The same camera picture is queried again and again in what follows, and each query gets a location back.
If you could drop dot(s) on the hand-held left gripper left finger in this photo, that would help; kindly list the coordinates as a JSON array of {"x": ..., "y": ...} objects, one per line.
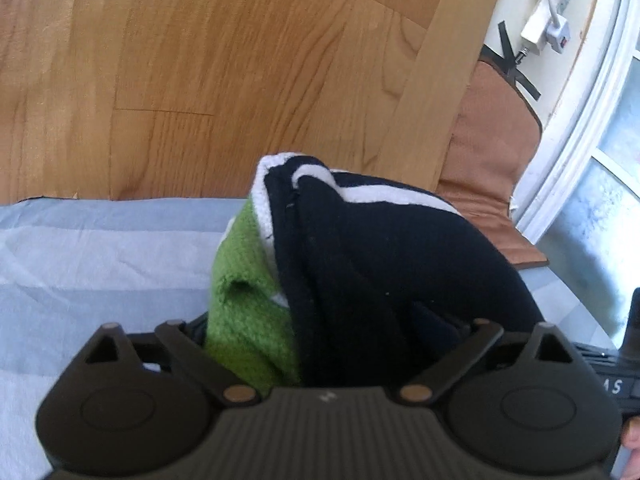
[{"x": 200, "y": 355}]

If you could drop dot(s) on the white plug adapter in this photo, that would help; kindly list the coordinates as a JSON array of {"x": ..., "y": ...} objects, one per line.
[{"x": 545, "y": 25}]

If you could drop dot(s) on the wood pattern wall sheet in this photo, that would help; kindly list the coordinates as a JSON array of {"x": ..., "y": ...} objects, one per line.
[{"x": 225, "y": 70}]

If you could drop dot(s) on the white window frame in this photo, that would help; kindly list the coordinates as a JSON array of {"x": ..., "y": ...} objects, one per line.
[{"x": 585, "y": 110}]

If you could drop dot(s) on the blue white striped tablecloth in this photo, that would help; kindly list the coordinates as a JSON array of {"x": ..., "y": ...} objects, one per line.
[{"x": 100, "y": 260}]

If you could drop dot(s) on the green navy striped knit garment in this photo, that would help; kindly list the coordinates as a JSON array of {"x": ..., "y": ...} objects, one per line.
[{"x": 360, "y": 270}]

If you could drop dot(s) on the person's right hand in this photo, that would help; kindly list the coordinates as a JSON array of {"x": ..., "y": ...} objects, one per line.
[{"x": 632, "y": 434}]

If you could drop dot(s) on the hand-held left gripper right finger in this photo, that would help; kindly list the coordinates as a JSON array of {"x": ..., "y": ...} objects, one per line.
[{"x": 462, "y": 352}]

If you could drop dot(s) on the crossed black tape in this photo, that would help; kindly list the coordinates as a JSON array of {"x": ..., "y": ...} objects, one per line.
[{"x": 517, "y": 60}]

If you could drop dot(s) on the brown seat cushion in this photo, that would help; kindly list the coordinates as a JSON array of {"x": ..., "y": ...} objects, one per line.
[{"x": 490, "y": 160}]

